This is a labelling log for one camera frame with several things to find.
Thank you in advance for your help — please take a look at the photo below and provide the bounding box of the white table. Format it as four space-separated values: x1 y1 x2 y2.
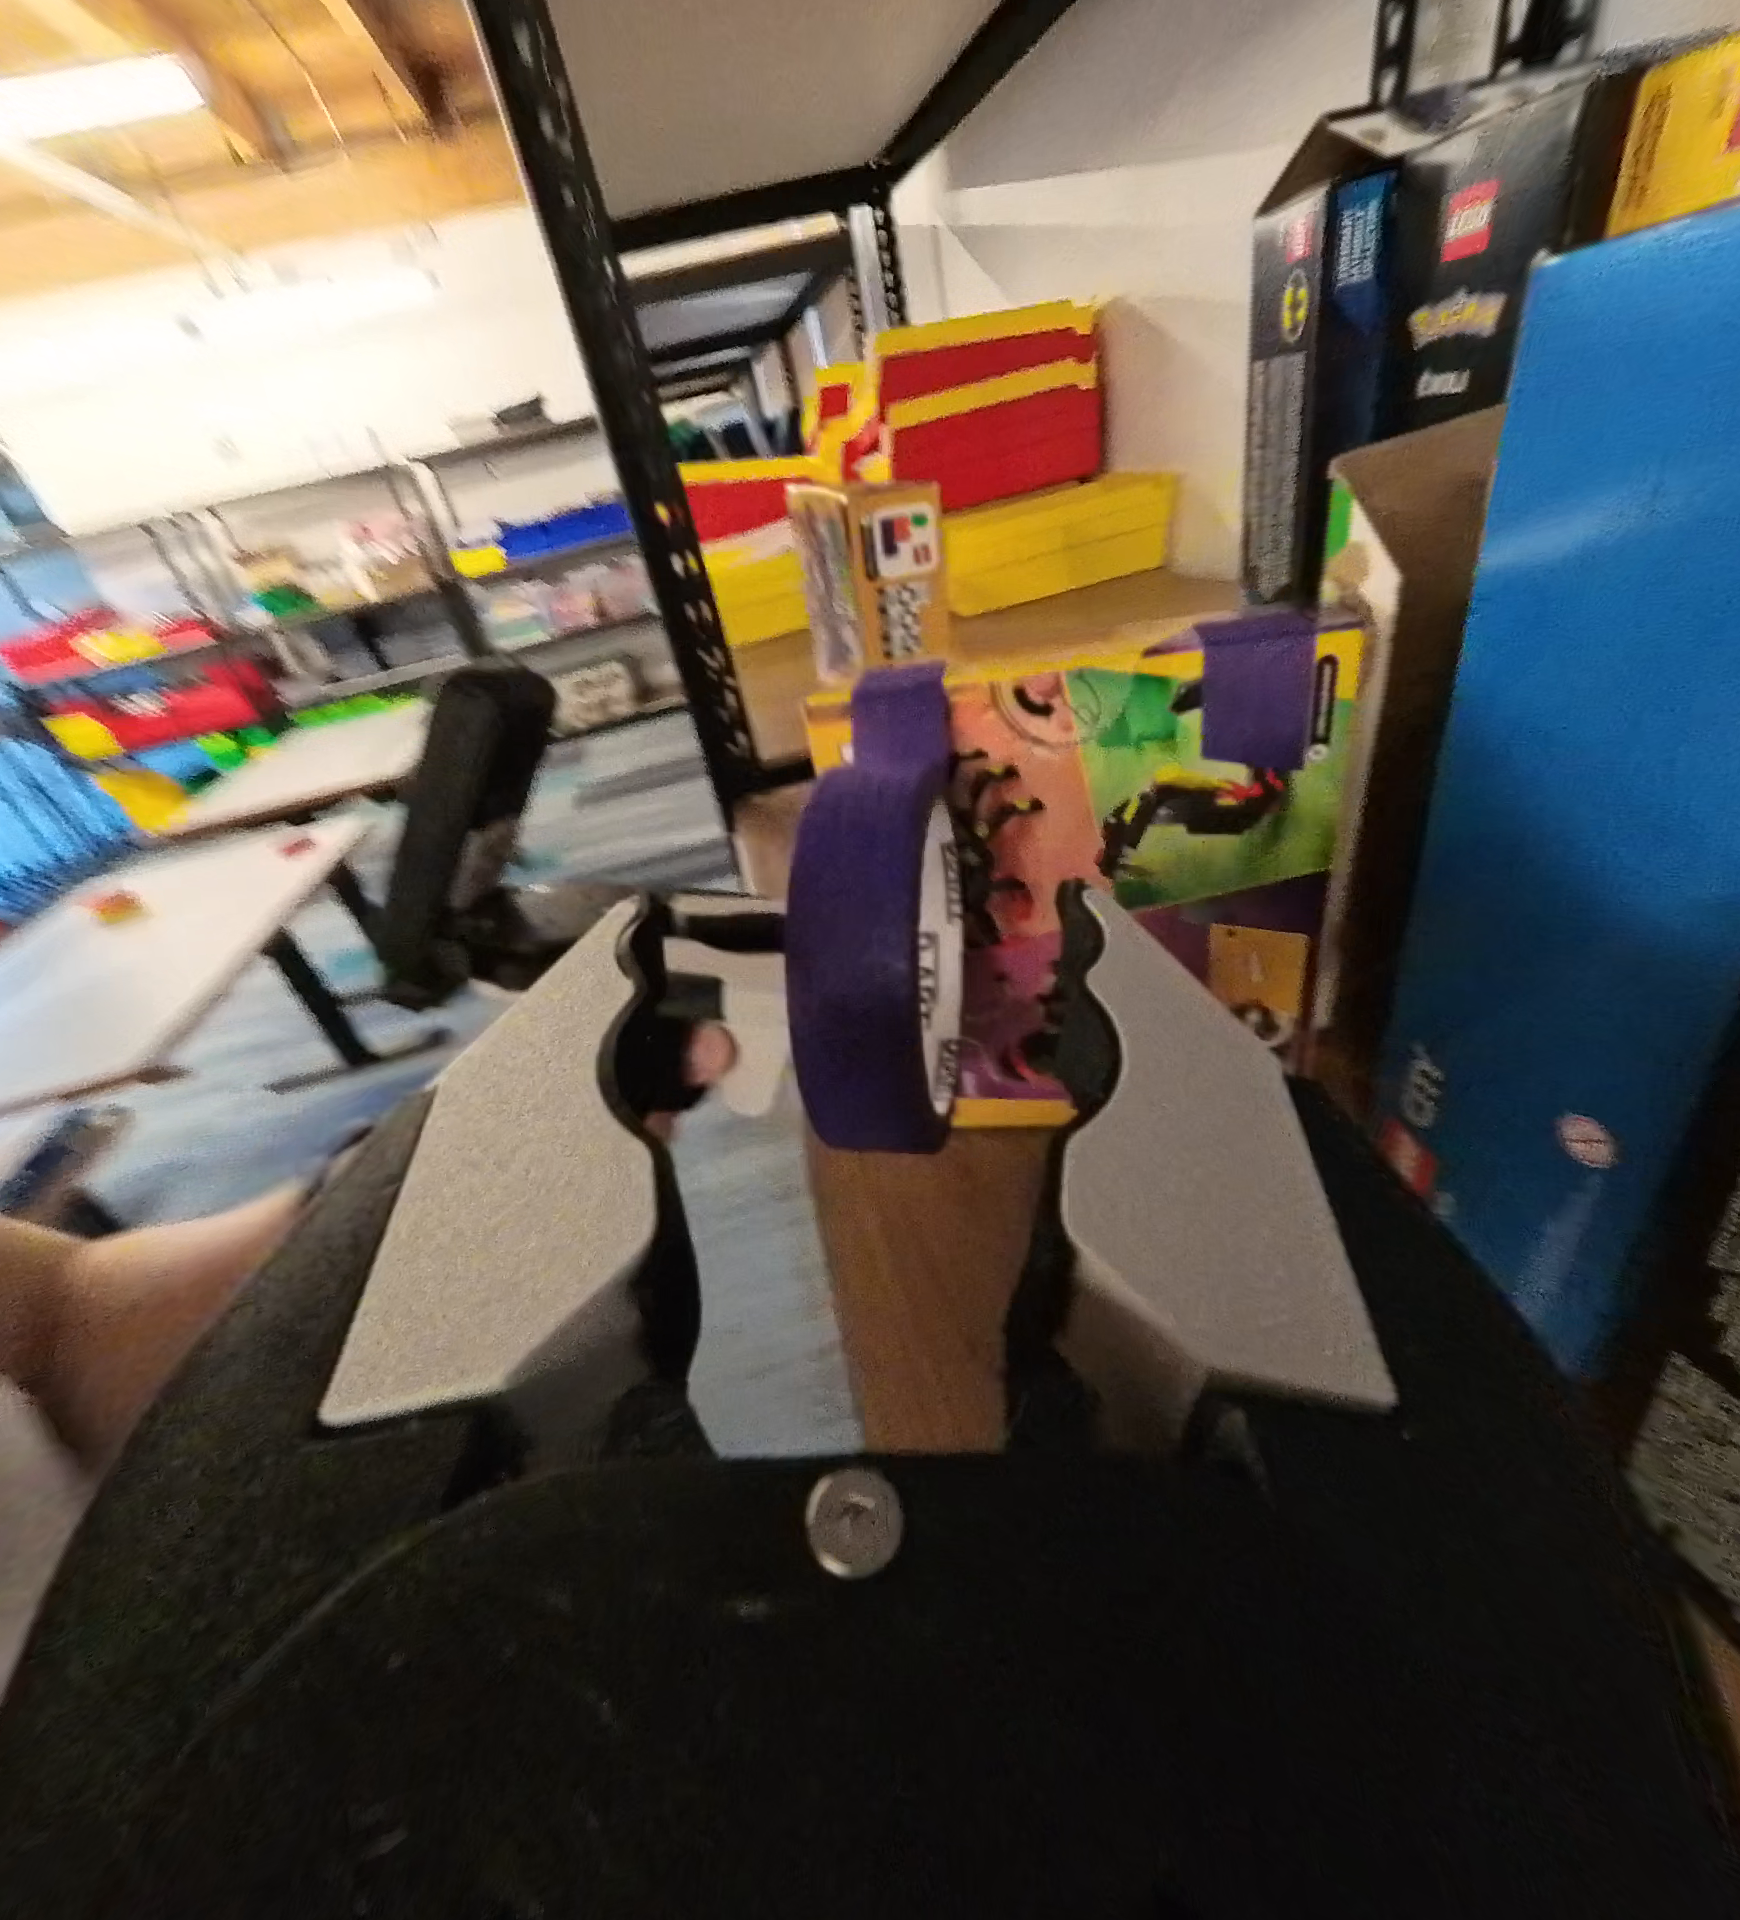
0 814 380 1142

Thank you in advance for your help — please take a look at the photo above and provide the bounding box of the yellow unicorn toy box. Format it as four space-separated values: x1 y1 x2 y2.
786 480 949 687

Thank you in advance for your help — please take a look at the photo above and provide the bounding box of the ceiling light fixture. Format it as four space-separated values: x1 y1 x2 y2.
0 58 205 162

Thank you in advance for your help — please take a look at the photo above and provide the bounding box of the row of blue bins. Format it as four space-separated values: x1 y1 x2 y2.
490 501 634 567

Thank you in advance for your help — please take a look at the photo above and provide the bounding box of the blue toy box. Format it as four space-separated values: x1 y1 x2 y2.
1372 182 1740 1382

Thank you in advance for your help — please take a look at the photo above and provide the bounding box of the person's left forearm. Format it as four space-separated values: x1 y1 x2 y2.
0 1186 307 1481

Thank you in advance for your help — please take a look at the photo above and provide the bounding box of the stack of red yellow bins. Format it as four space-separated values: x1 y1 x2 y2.
675 299 1182 649

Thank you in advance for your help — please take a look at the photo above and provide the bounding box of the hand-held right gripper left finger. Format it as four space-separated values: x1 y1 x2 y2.
318 896 697 1427

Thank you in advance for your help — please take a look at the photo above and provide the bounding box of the storage shelf with bins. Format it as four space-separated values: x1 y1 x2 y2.
136 422 697 730

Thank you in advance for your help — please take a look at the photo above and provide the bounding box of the black gold toy box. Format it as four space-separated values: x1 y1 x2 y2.
1393 72 1613 442

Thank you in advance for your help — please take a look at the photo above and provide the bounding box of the purple masking tape roll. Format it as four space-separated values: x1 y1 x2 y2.
786 661 966 1157

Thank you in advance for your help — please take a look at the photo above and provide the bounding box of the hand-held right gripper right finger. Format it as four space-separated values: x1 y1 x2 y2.
1057 885 1399 1427

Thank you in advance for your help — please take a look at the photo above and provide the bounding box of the person's left hand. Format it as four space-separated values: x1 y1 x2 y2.
646 1016 743 1115

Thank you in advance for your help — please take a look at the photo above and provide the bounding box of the black metal shelf rack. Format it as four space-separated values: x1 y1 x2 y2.
468 0 1608 820
615 209 910 452

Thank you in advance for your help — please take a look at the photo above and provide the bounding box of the yellow flamingo toy box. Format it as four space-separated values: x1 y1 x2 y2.
1605 0 1740 243

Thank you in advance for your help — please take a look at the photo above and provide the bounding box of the spider toy box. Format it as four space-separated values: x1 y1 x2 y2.
803 607 1370 1131

